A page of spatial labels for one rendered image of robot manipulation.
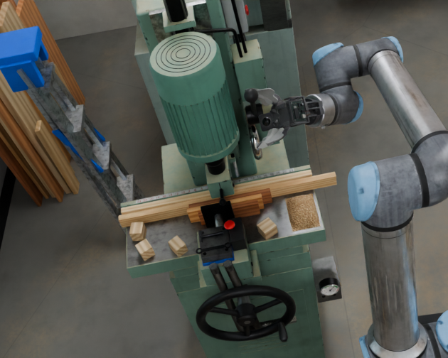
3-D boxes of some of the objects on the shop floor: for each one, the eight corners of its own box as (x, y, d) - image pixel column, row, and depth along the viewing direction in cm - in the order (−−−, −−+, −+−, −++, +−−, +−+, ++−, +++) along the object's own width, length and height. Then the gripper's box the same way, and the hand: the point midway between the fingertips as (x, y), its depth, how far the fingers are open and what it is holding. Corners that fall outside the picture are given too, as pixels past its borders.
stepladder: (122, 248, 313) (-13, 70, 226) (123, 207, 330) (-3, 26, 242) (154, 240, 310) (29, 57, 223) (153, 199, 327) (37, 13, 240)
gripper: (316, 70, 171) (259, 74, 159) (331, 143, 170) (274, 152, 158) (294, 79, 178) (238, 83, 166) (309, 149, 177) (253, 158, 165)
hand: (249, 119), depth 164 cm, fingers open, 14 cm apart
